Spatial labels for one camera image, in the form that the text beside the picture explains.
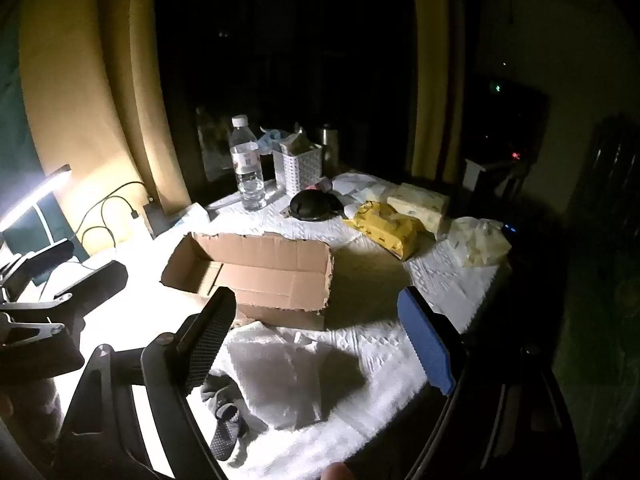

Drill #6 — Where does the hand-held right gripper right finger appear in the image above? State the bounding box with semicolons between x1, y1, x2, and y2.
397;286;583;480

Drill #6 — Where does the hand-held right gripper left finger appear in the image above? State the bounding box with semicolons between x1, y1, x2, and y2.
52;287;238;480

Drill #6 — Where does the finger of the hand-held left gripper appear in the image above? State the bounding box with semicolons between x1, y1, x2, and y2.
0;260;130;312
0;238;76;301

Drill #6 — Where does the brown cardboard box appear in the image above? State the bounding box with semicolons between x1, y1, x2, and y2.
161;231;335;332

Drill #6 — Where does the grey sock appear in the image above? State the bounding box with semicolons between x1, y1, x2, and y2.
200;374;252;463

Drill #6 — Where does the white towel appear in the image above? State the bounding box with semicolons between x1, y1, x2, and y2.
220;322;367;432

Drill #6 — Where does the person's left forearm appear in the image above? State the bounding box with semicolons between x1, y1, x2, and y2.
0;372;63;466

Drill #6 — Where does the white soft packet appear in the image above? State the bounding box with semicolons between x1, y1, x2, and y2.
332;172;401;211

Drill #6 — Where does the person's right hand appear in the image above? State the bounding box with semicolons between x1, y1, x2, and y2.
320;462;357;480

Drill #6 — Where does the white desk lamp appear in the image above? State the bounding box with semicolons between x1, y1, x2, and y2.
0;164;73;235

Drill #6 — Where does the crumpled pale plastic bag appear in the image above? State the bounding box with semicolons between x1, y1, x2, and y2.
446;216;512;268

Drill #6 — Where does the yellow wipes packet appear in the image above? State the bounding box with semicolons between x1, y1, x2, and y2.
344;201;427;262

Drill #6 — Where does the pale yellow tissue box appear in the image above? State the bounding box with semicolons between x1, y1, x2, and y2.
387;182;451;237

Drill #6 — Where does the black round object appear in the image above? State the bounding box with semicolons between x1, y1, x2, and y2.
290;190;346;222

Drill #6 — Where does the clear plastic water bottle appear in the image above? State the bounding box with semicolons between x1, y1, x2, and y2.
230;115;267;212

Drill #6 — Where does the white perforated container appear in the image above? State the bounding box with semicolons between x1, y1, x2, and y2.
272;141;322;199

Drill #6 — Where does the blue plastic bag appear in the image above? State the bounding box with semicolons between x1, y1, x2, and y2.
257;127;295;155

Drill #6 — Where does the metal thermos flask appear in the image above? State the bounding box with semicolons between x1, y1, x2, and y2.
320;124;342;173

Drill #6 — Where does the narrow yellow curtain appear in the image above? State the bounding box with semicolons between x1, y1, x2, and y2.
409;0;467;181

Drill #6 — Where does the black adapter cable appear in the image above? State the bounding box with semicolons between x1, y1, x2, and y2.
80;225;118;256

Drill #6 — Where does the black charger cable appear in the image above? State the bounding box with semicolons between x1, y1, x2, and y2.
75;181;147;241

